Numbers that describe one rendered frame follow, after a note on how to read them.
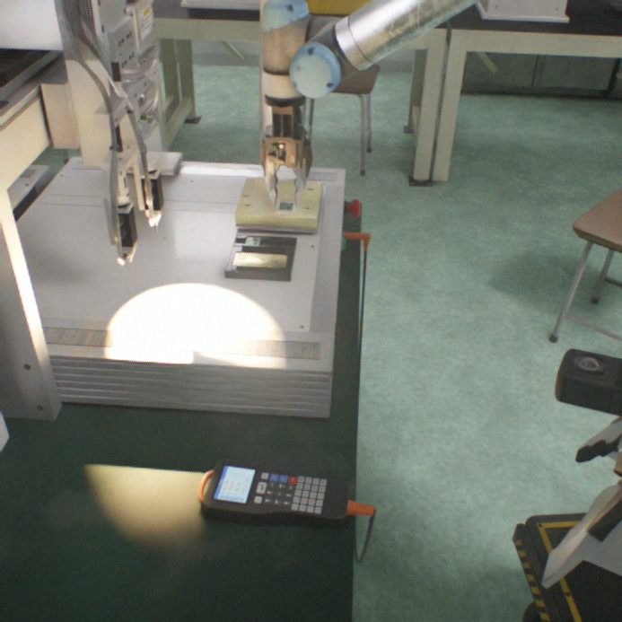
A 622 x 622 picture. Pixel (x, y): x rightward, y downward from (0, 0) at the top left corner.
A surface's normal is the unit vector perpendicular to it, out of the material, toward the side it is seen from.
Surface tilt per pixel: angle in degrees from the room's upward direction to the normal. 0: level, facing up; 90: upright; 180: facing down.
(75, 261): 0
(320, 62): 90
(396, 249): 0
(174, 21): 90
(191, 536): 0
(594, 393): 87
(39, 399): 90
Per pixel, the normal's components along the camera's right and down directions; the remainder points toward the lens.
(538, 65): -0.07, 0.58
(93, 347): 0.02, -0.81
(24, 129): 1.00, 0.06
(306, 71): -0.29, 0.55
